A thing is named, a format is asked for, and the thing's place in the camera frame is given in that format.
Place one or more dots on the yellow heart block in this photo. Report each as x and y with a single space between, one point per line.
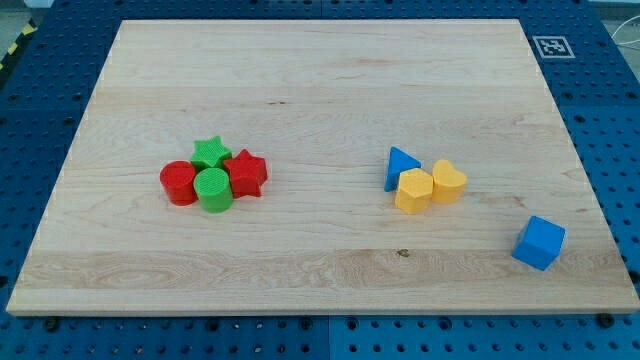
449 182

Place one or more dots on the blue cube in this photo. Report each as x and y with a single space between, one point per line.
539 243

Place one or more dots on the red star block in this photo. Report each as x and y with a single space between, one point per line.
247 174

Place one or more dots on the wooden board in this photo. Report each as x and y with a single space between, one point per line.
322 102

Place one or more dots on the blue triangle block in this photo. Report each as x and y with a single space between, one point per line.
398 162

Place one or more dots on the yellow pentagon block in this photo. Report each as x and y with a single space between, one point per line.
414 191

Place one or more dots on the green cylinder block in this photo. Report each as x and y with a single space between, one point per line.
212 186

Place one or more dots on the green star block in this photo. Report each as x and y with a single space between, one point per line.
210 153

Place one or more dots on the red cylinder block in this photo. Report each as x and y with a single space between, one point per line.
177 180

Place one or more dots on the white fiducial marker tag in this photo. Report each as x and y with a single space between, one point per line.
553 47

